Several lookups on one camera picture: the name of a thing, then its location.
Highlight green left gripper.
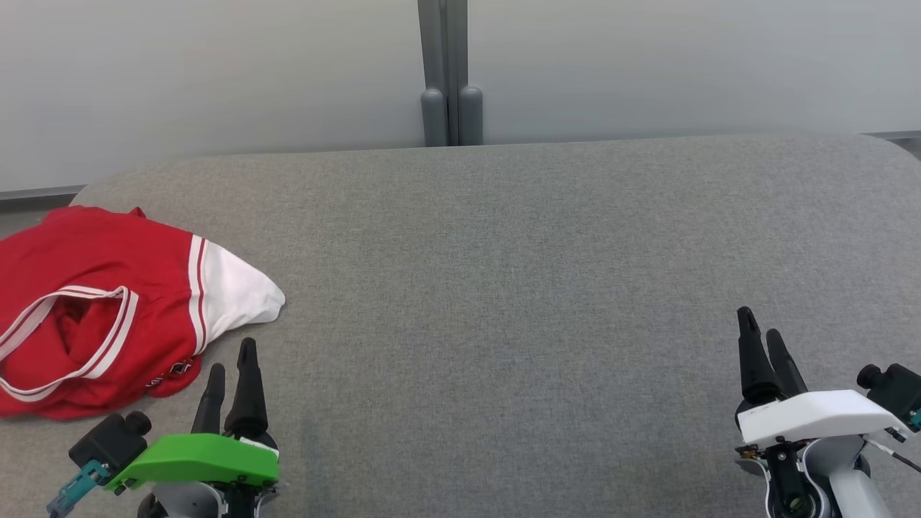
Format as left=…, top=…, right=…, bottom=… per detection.
left=104, top=337, right=281, bottom=496

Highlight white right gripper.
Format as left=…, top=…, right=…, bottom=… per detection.
left=735, top=306, right=913, bottom=450

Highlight red shirt white sleeves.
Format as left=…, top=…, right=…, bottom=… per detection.
left=0, top=205, right=286, bottom=404

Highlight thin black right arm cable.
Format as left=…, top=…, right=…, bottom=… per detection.
left=863, top=435, right=921, bottom=473

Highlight left camera cable teal plug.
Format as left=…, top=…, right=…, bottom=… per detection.
left=47, top=460, right=110, bottom=517

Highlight grey partition post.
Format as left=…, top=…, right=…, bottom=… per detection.
left=417, top=0, right=450, bottom=147
left=448, top=0, right=484, bottom=147

